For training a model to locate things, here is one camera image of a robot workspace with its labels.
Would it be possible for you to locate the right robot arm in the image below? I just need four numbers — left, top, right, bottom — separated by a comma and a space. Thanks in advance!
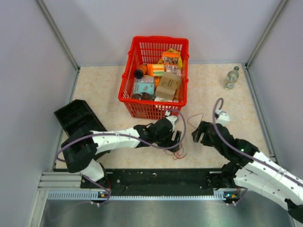
191, 121, 303, 222

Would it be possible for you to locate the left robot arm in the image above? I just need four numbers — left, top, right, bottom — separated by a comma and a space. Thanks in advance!
61, 115, 178, 188

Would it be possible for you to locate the brown wrapped package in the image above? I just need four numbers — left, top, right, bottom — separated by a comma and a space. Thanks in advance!
132, 92, 154, 101

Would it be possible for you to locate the teal tissue box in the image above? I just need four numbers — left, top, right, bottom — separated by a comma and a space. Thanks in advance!
133, 76, 155, 95

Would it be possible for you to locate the brown cardboard box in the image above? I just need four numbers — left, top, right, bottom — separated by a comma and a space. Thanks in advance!
155, 72, 181, 100

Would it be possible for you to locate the clear glass bottle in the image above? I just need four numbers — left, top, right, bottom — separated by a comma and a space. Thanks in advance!
224, 66, 240, 90

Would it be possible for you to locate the orange black bottle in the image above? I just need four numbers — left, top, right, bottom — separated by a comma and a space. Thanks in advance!
134, 64, 147, 79

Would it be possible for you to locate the striped sponge pack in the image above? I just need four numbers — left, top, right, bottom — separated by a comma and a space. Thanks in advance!
147, 64, 165, 77

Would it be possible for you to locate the pink white packet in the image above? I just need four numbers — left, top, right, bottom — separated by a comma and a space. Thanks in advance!
164, 64, 182, 76

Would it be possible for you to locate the yellow bag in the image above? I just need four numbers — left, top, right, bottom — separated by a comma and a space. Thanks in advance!
158, 48, 183, 69

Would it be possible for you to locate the orange snack box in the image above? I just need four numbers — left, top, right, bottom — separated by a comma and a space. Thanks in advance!
162, 52, 179, 65

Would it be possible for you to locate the red plastic basket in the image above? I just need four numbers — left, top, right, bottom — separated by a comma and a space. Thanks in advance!
118, 36, 189, 120

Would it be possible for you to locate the black divided tray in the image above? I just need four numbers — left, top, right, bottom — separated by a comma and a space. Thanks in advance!
54, 99, 107, 138

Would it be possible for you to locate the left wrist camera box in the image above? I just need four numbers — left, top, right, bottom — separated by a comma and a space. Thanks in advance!
165, 111, 179, 125

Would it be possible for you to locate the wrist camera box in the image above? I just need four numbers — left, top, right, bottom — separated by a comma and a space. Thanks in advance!
215, 110, 230, 127
165, 111, 179, 125

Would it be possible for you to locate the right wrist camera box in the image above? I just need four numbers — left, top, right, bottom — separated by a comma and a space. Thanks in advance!
215, 110, 230, 127

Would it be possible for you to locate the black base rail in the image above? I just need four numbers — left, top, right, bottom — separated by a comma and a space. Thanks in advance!
80, 168, 240, 197

